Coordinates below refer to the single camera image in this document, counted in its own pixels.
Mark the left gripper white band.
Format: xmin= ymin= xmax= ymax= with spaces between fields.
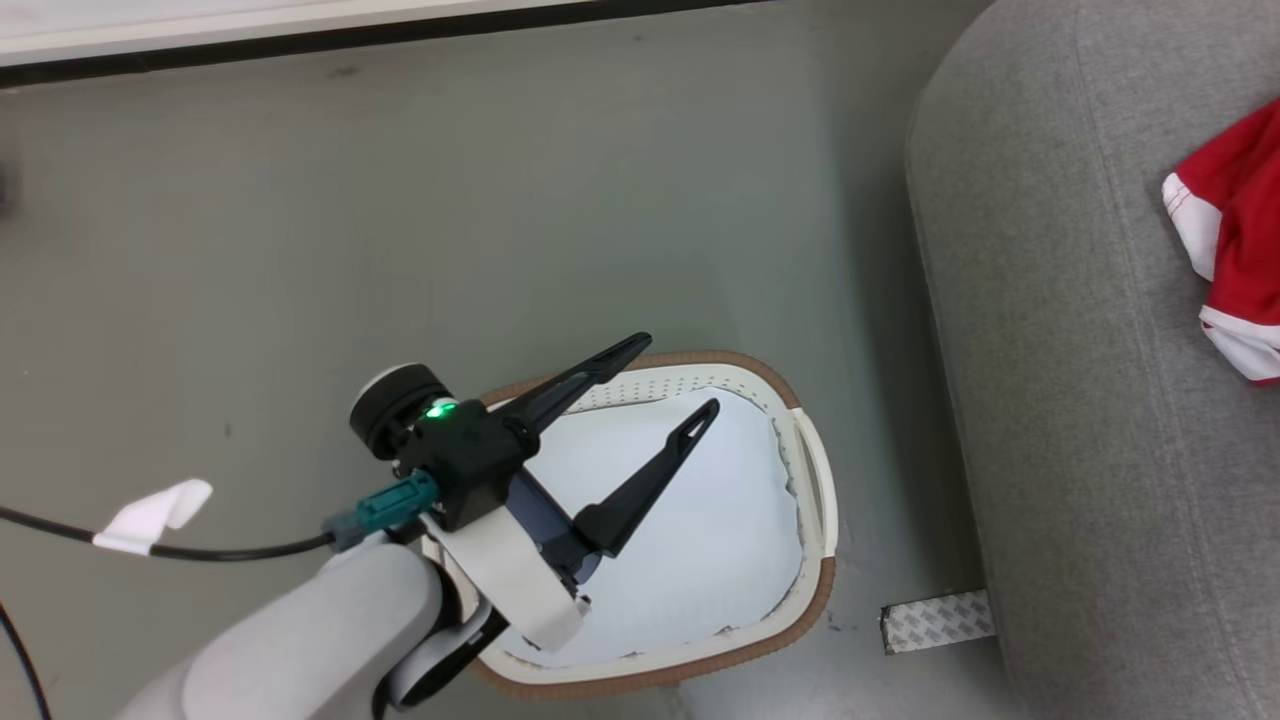
xmin=425 ymin=333 xmax=722 ymax=653

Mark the red and white garment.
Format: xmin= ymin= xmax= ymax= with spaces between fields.
xmin=1161 ymin=98 xmax=1280 ymax=387

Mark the white laundry basket brown rim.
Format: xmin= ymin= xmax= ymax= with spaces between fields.
xmin=425 ymin=350 xmax=839 ymax=701

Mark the patterned grey tape strip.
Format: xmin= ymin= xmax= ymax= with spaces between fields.
xmin=879 ymin=589 xmax=997 ymax=657

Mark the white tape tag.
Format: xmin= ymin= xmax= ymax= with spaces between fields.
xmin=92 ymin=478 xmax=215 ymax=557

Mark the light grey fabric sofa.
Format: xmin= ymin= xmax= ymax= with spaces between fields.
xmin=905 ymin=0 xmax=1280 ymax=720

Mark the white and dark baseboard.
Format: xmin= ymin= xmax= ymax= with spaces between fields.
xmin=0 ymin=0 xmax=771 ymax=89

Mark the teal cable connector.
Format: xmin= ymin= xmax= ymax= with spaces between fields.
xmin=322 ymin=470 xmax=442 ymax=554

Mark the thin black camera cable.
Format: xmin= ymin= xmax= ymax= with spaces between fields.
xmin=0 ymin=505 xmax=338 ymax=562

